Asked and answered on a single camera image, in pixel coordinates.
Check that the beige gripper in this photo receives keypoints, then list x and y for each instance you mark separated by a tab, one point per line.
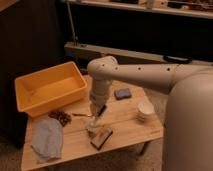
97	103

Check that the white dish brush black handle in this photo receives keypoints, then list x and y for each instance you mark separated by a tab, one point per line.
90	127

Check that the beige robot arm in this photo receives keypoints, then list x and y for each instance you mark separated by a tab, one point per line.
188	131

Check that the blue sponge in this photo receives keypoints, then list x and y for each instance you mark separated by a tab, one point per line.
122	93

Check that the wooden block with dark base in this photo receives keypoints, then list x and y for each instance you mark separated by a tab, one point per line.
101	137

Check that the stack of white bowls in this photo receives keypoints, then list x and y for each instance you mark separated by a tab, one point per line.
145	111

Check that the yellow plastic bin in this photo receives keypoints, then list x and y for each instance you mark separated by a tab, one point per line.
49	89

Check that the grey cloth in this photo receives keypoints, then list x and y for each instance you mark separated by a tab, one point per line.
47	140

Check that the metal pole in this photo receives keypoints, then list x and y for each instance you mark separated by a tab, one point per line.
75	38

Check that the upper wooden shelf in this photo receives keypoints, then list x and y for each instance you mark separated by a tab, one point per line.
142	8

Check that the grey metal shelf rail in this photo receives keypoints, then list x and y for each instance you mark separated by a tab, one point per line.
86	51

